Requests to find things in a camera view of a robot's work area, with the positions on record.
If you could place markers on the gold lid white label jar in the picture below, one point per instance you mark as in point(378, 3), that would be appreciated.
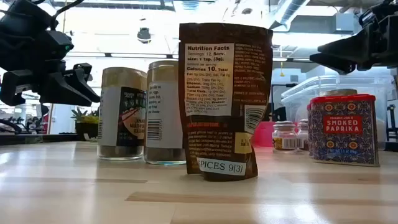
point(163, 118)

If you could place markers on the small potted green plant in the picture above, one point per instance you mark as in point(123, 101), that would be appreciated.
point(85, 127)

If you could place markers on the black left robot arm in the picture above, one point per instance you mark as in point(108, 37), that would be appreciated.
point(21, 15)

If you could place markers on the smoked paprika red lid tin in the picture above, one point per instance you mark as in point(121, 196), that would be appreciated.
point(342, 137)
point(308, 130)

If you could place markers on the white round column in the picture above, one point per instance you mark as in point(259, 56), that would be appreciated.
point(62, 119)

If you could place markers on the black ceiling fixture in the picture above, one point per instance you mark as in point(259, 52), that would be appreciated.
point(144, 35)

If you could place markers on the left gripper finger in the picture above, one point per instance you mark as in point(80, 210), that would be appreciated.
point(62, 91)
point(81, 73)

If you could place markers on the clear plastic storage bin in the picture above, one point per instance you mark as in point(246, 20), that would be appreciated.
point(298, 102)

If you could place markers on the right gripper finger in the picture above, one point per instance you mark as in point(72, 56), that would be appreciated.
point(339, 65)
point(354, 48)

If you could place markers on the pinkish red plastic bin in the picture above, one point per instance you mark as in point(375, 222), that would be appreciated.
point(264, 133)

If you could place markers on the brown spice pouch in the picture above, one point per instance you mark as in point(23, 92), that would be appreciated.
point(217, 93)

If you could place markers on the gold lid glass spice jar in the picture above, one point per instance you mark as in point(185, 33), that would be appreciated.
point(339, 92)

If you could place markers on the furikake seasoning glass jar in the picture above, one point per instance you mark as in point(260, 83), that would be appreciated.
point(124, 118)

